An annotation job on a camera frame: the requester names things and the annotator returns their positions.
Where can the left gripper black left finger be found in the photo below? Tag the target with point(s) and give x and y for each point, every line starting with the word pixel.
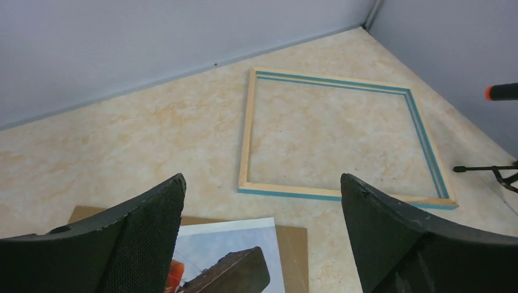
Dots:
pixel 126 248

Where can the black microphone tripod stand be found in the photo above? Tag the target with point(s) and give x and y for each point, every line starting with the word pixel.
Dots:
pixel 506 182

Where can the printed photo sheet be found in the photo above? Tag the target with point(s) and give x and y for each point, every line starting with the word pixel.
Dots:
pixel 226 256

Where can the brown cardboard backing board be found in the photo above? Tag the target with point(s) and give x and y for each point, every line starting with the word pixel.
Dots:
pixel 293 258

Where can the wooden picture frame blue edges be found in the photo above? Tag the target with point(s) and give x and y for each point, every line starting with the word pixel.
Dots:
pixel 445 199

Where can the black microphone with orange tip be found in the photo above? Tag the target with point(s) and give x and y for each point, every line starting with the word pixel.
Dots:
pixel 502 92

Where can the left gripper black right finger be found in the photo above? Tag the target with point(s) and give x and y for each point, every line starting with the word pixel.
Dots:
pixel 400 248

